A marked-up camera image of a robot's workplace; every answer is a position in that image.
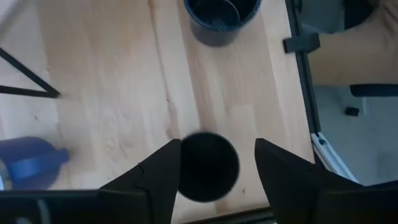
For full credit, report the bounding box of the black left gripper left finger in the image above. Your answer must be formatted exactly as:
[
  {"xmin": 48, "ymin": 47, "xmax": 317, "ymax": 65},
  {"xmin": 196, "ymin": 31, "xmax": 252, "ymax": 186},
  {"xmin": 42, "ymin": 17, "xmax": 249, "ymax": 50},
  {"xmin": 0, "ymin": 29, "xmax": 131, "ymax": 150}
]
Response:
[{"xmin": 99, "ymin": 139, "xmax": 182, "ymax": 224}]

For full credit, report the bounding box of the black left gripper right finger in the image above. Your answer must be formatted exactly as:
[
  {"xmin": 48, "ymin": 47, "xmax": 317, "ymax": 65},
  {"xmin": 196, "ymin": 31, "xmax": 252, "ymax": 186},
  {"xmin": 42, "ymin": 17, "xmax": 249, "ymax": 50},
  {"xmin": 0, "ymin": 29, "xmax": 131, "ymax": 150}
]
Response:
[{"xmin": 254, "ymin": 138, "xmax": 363, "ymax": 224}]

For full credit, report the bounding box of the dark grey tall cup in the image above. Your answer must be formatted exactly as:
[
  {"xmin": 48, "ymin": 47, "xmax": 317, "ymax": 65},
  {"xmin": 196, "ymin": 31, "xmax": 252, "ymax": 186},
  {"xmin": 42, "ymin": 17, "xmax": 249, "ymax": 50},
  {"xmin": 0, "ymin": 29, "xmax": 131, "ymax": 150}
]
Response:
[{"xmin": 177, "ymin": 131, "xmax": 241, "ymax": 203}]

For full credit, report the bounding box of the purple tumbler with clear lid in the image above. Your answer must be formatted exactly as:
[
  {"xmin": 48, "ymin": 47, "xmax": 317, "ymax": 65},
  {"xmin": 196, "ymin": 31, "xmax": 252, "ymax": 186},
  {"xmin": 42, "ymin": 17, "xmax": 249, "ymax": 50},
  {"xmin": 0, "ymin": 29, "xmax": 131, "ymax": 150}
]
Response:
[{"xmin": 0, "ymin": 136, "xmax": 70, "ymax": 191}]

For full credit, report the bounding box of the navy speckled enamel mug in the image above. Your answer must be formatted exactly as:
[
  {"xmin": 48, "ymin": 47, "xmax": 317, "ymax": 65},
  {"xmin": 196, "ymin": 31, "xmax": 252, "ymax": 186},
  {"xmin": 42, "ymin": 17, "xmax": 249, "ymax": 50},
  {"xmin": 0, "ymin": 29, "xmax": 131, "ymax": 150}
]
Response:
[{"xmin": 183, "ymin": 0, "xmax": 262, "ymax": 47}]

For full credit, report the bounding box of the wooden shelf with black legs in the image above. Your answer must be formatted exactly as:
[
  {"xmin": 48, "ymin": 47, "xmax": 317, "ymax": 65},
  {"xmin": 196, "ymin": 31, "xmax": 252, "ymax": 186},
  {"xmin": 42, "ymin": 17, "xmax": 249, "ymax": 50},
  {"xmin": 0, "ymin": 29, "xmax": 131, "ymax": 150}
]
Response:
[{"xmin": 0, "ymin": 46, "xmax": 60, "ymax": 99}]

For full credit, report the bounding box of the black office chair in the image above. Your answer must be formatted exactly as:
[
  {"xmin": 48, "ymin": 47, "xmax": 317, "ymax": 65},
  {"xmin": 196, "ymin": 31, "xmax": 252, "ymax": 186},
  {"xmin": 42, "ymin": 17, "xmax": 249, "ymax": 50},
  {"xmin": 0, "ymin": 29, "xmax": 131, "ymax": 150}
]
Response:
[{"xmin": 345, "ymin": 83, "xmax": 398, "ymax": 118}]

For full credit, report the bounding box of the person's leg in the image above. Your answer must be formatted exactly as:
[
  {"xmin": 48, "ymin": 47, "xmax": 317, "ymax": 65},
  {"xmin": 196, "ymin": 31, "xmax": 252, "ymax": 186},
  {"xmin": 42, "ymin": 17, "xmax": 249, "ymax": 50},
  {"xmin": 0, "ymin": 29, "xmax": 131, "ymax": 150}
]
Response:
[{"xmin": 307, "ymin": 0, "xmax": 398, "ymax": 86}]

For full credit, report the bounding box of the silver aluminium frame bar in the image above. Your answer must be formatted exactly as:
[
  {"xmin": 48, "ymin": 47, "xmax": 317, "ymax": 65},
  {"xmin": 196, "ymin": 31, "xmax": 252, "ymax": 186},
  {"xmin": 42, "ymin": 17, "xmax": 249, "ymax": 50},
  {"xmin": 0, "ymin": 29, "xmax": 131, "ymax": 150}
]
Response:
[{"xmin": 310, "ymin": 132, "xmax": 359, "ymax": 184}]

